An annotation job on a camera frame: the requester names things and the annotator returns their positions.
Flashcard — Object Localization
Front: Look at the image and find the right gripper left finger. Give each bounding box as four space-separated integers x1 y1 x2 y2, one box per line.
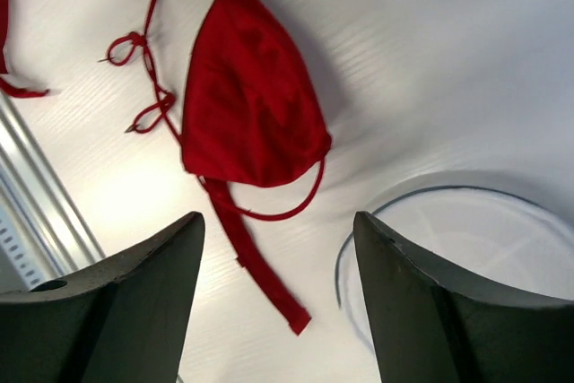
1 212 205 382

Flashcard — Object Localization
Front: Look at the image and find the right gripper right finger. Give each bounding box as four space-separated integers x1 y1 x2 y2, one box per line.
353 212 573 382

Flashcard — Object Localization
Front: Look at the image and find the white mesh laundry bag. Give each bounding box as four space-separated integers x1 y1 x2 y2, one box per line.
334 170 574 357

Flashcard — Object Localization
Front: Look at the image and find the red bra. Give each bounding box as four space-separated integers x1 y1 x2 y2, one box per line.
0 0 334 336

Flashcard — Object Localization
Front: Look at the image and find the slotted cable duct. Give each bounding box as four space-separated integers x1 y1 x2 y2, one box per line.
1 208 44 293

